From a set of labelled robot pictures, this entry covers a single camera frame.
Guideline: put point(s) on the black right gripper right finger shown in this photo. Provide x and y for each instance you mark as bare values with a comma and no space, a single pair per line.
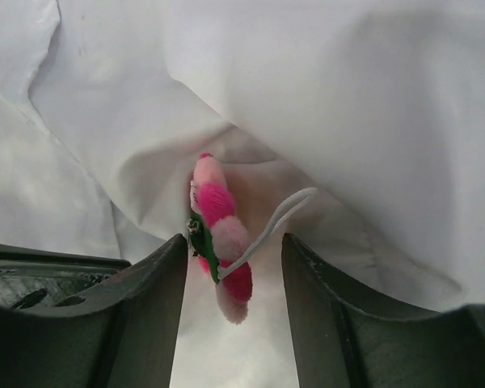
346,334

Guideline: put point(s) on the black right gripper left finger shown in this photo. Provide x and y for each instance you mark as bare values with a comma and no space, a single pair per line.
82,321

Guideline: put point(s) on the pink flower brooch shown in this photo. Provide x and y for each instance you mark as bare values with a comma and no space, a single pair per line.
220,240

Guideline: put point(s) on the white shirt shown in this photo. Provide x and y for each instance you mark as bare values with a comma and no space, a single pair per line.
105,107

